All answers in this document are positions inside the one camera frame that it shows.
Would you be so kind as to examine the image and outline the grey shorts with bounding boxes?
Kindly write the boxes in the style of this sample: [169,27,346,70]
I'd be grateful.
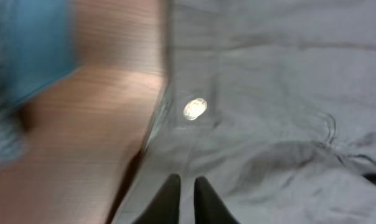
[113,0,376,223]

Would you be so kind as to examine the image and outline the folded blue denim jeans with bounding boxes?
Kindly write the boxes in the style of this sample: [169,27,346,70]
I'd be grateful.
[0,0,77,166]

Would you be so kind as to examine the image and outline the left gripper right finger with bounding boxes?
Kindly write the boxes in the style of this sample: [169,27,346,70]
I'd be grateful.
[194,176,239,224]

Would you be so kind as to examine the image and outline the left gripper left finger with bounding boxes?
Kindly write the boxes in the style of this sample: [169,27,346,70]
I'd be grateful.
[133,174,181,224]

